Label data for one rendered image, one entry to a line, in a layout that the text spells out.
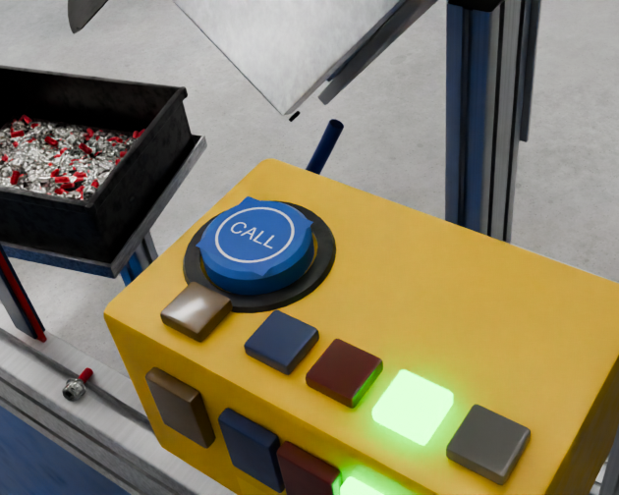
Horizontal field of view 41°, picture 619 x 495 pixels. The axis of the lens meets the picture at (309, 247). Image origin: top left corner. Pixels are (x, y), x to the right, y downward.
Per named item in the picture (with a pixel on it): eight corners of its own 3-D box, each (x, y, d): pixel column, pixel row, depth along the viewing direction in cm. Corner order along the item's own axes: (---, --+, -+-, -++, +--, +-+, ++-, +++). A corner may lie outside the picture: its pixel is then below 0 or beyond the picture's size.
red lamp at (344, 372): (385, 369, 25) (384, 357, 25) (354, 412, 24) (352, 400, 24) (337, 347, 26) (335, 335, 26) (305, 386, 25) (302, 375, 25)
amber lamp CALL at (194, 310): (235, 309, 28) (232, 298, 27) (200, 345, 27) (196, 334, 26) (196, 290, 29) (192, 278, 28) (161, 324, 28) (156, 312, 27)
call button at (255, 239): (336, 248, 30) (332, 214, 29) (271, 321, 28) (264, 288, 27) (252, 214, 32) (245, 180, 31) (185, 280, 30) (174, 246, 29)
